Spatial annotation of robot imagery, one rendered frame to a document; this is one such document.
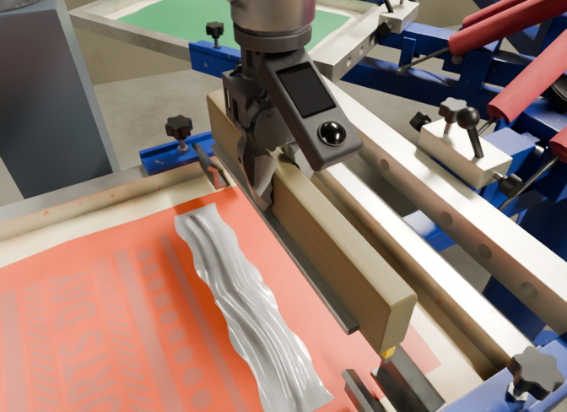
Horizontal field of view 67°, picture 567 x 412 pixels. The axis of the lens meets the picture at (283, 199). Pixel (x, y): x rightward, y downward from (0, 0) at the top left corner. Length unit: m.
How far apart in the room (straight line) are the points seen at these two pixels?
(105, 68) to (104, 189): 2.58
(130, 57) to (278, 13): 2.91
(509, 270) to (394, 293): 0.26
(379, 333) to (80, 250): 0.47
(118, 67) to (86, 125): 2.39
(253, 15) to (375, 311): 0.26
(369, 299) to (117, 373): 0.32
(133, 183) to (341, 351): 0.42
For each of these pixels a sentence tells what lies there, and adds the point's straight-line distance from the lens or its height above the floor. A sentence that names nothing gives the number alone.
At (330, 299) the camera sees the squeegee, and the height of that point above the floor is 1.08.
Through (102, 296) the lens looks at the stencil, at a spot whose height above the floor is 0.95.
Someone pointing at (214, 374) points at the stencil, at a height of 0.95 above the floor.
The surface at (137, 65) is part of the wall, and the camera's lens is 3.29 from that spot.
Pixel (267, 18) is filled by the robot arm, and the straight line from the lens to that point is 0.37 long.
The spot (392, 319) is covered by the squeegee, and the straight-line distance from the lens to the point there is 0.37.
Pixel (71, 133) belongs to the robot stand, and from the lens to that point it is 0.92.
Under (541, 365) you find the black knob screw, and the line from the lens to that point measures 0.48.
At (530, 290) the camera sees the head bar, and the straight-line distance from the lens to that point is 0.61.
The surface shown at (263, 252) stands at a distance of 0.63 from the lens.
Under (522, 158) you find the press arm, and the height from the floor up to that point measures 1.02.
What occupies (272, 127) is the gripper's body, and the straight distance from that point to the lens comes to 0.42.
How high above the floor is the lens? 1.44
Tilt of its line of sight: 43 degrees down
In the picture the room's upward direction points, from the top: straight up
